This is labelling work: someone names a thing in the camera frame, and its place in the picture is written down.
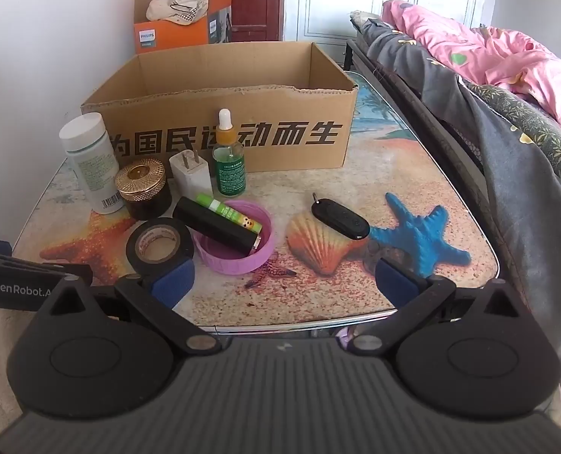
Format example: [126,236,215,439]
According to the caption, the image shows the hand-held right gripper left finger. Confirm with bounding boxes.
[37,259,223,355]

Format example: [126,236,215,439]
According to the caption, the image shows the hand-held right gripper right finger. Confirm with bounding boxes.
[344,258,531,355]

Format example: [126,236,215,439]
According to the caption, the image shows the black tape roll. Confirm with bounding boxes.
[126,218,196,279]

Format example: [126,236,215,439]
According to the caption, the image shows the purple plastic lid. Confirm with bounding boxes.
[190,200,276,275]

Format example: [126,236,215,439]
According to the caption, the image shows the black cylinder tube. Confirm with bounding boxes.
[172,197,262,252]

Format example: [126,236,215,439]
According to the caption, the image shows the black key fob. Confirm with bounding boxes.
[311,192,371,240]

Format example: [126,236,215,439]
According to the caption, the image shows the green glue stick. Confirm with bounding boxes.
[195,192,262,233]

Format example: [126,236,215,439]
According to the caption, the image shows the white charger plug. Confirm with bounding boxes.
[169,148,214,199]

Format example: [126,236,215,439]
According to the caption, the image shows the white pill bottle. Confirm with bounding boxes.
[59,113,125,215]

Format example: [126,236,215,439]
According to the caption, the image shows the green dropper bottle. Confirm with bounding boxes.
[213,109,247,197]

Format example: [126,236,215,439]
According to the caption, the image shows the large brown cardboard box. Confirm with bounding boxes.
[81,42,359,185]

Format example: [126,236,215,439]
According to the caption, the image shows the grey quilt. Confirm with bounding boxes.
[351,9,561,436]

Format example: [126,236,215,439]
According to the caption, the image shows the dark floral blanket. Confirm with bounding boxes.
[465,80,561,199]

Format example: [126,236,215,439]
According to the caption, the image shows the pink blanket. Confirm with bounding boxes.
[382,0,561,147]

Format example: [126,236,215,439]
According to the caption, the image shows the orange cardboard box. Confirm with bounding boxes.
[134,0,235,55]

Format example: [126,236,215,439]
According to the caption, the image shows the white clothes in orange box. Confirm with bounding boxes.
[146,0,208,25]

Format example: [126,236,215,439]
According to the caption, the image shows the red wooden door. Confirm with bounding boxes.
[174,0,283,42]

